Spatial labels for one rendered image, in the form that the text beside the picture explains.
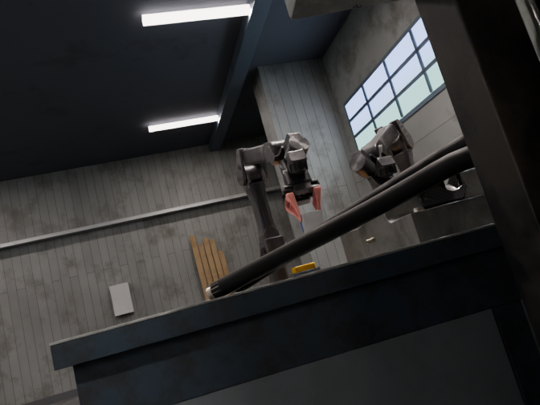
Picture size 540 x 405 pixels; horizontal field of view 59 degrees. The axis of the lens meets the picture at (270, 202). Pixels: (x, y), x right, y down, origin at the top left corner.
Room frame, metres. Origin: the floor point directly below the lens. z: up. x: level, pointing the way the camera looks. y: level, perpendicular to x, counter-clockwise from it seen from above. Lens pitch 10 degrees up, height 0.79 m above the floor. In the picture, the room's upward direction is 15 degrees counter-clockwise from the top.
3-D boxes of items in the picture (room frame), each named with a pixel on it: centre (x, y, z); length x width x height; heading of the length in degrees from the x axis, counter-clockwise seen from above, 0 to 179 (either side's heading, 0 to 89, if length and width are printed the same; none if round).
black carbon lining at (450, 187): (1.18, -0.35, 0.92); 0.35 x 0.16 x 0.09; 9
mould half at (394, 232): (1.16, -0.34, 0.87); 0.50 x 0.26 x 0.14; 9
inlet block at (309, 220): (1.27, -0.09, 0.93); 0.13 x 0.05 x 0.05; 9
